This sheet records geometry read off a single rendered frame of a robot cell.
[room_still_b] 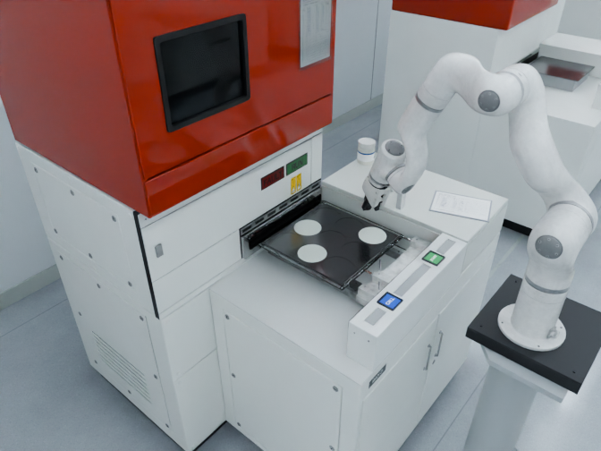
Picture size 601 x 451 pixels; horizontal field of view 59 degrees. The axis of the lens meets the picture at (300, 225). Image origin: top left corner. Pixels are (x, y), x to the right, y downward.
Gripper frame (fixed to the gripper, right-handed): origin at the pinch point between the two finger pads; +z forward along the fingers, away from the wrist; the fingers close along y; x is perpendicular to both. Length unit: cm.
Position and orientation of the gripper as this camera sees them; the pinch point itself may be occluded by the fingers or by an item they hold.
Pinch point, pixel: (367, 205)
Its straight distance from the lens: 190.5
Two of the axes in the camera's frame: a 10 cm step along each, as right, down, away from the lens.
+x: -9.2, 2.2, -3.2
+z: -1.6, 5.2, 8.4
